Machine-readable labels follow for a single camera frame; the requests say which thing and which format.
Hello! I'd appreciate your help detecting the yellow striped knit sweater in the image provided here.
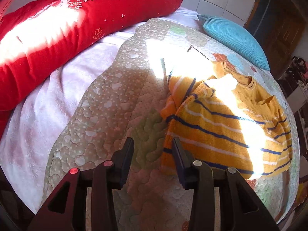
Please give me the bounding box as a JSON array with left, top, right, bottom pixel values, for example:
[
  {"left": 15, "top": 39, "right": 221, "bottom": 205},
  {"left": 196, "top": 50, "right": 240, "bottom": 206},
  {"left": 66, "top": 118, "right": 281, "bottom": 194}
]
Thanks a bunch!
[{"left": 161, "top": 62, "right": 293, "bottom": 179}]

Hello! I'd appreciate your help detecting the patchwork heart quilt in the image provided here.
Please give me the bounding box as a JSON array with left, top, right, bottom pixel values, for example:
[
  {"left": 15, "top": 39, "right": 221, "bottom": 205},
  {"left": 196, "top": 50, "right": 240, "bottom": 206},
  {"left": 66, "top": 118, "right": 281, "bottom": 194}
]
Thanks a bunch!
[{"left": 43, "top": 18, "right": 300, "bottom": 230}]

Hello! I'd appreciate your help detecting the cluttered white shelf unit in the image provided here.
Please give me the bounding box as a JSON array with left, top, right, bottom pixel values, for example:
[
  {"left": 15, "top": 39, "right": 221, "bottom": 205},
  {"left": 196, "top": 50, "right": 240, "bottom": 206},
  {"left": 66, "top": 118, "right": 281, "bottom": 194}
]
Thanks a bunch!
[{"left": 277, "top": 56, "right": 307, "bottom": 159}]

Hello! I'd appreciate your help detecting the turquoise knit cushion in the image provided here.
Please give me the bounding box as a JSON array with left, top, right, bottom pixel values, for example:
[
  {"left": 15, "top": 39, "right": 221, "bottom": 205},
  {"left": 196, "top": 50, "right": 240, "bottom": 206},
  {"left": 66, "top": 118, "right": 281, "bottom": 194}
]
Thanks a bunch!
[{"left": 197, "top": 14, "right": 270, "bottom": 71}]

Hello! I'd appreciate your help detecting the long red pillow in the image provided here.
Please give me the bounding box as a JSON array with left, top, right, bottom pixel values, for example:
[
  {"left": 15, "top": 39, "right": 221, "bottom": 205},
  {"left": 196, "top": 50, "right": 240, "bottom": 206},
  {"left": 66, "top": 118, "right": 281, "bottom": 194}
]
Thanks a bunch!
[{"left": 1, "top": 0, "right": 183, "bottom": 129}]

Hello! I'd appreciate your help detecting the brown wooden door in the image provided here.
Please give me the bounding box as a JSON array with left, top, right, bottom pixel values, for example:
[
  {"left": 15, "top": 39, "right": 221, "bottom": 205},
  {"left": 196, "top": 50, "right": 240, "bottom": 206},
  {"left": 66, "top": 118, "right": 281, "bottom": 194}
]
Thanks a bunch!
[{"left": 246, "top": 0, "right": 305, "bottom": 72}]

